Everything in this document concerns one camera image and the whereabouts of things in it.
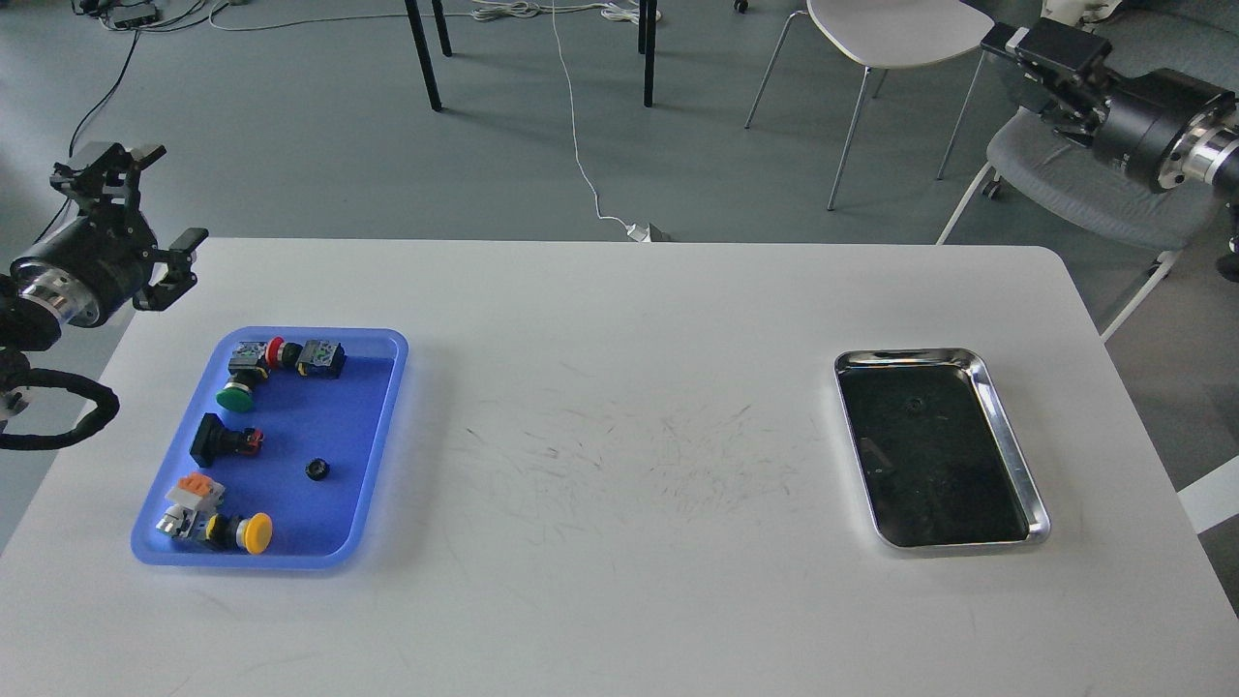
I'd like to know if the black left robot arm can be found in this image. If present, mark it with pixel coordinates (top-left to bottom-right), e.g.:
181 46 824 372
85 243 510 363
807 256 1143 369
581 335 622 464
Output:
1 142 208 451

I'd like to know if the orange white switch block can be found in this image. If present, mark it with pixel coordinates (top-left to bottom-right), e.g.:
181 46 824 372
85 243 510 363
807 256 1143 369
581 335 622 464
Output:
166 470 227 513

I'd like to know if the black floor cable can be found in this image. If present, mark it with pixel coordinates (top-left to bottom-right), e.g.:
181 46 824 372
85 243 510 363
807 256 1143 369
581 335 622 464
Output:
38 0 228 238

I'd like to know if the white floor cable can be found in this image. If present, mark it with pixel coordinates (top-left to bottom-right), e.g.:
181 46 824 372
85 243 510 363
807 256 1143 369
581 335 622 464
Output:
207 0 672 243

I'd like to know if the grey padded chair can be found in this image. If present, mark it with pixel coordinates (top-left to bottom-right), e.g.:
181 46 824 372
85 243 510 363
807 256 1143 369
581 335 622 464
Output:
934 102 1220 340

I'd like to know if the black table leg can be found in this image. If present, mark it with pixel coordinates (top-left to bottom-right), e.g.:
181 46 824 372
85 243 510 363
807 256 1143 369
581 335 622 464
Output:
431 0 453 57
638 0 658 106
404 0 444 113

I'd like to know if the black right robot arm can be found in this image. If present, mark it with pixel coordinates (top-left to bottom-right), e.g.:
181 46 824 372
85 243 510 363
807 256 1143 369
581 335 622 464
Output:
980 19 1237 253

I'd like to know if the black selector switch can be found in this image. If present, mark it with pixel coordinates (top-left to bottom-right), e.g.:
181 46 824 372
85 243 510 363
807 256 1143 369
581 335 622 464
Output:
190 413 264 469

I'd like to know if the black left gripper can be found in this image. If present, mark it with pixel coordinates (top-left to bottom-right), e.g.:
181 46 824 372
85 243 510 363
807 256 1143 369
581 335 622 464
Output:
10 142 209 329

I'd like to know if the green push button switch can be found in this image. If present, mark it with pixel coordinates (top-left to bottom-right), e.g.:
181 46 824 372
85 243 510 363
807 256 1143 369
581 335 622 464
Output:
214 340 269 413

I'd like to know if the red push button switch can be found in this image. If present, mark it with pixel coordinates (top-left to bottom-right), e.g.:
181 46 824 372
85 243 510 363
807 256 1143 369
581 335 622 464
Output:
261 336 347 379

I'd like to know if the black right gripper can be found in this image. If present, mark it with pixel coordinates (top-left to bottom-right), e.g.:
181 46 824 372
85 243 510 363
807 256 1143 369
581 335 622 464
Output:
980 17 1238 193

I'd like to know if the yellow push button switch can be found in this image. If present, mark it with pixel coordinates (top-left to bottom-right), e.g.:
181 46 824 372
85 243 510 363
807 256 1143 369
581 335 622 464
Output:
156 508 274 556

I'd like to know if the blue plastic tray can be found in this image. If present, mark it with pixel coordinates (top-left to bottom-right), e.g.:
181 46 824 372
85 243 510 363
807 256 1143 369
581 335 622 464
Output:
130 326 408 569

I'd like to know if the silver metal tray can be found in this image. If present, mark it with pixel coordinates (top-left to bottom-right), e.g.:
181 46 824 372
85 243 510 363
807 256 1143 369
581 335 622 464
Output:
833 348 1052 553

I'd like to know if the white chair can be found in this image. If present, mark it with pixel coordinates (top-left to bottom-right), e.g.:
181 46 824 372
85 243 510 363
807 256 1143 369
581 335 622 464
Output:
743 1 997 210

